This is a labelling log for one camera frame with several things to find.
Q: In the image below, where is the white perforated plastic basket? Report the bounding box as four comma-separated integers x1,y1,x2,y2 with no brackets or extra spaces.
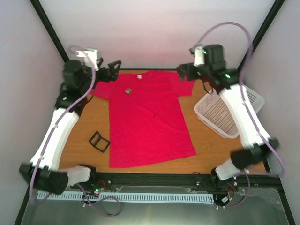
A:
194,87,265,139

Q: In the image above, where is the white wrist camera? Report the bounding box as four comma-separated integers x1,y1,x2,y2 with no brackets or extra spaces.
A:
190,44,205,67
76,48,101,71

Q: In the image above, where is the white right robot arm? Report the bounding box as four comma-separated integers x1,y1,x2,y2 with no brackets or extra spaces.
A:
177,44,279,188

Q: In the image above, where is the light blue cable duct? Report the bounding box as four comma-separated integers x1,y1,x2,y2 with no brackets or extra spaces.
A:
36,191,214,204

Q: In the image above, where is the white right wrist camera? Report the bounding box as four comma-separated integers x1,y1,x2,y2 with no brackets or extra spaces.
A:
190,44,205,67

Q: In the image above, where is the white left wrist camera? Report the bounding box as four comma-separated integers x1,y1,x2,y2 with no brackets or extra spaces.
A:
76,48,101,71

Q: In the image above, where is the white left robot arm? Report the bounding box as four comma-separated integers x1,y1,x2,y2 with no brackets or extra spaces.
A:
19,58,121,195

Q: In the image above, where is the red t-shirt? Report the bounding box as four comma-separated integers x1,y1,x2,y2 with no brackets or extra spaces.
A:
93,70,196,168

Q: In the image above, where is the round white brooch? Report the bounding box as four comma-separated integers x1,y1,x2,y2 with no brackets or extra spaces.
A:
125,88,132,94

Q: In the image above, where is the black aluminium frame rail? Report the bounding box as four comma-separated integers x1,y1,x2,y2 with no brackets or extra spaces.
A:
34,172,283,194

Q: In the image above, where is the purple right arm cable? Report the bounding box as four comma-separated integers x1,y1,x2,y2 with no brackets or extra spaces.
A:
194,21,285,210

